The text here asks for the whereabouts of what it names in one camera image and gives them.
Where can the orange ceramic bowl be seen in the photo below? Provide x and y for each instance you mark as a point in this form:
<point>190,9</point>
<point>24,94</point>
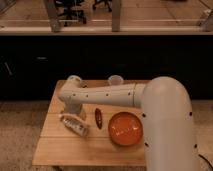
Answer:
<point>125,129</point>

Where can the dark red chili pepper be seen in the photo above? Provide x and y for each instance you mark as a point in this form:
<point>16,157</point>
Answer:
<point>98,118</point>

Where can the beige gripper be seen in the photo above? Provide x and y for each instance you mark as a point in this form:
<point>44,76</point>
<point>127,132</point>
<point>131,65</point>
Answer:
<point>81,113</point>

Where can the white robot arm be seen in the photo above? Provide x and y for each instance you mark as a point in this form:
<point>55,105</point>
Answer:
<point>168,123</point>

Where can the grey metal post right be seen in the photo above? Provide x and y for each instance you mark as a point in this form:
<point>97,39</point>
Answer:
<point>206,20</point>

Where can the grey metal post middle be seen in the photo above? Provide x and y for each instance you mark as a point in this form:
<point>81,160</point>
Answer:
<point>116,7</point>

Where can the dark cabinet handle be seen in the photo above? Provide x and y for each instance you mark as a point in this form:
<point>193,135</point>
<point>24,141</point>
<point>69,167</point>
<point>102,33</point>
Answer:
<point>8,69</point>

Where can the black office chair left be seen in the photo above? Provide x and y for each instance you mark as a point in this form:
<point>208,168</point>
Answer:
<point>70,11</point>

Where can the grey metal post left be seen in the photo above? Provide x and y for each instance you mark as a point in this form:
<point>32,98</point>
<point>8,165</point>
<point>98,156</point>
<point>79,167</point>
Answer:
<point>52,15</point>

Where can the white plastic bottle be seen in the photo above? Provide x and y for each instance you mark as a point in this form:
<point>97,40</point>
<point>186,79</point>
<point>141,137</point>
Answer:
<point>75,125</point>

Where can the grey metal post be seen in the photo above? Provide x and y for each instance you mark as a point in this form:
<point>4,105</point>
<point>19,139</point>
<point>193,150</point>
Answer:
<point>116,7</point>
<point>206,20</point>
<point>52,15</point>

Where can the translucent plastic cup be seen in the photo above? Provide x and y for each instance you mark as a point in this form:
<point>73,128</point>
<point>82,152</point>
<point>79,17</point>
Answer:
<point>115,80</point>

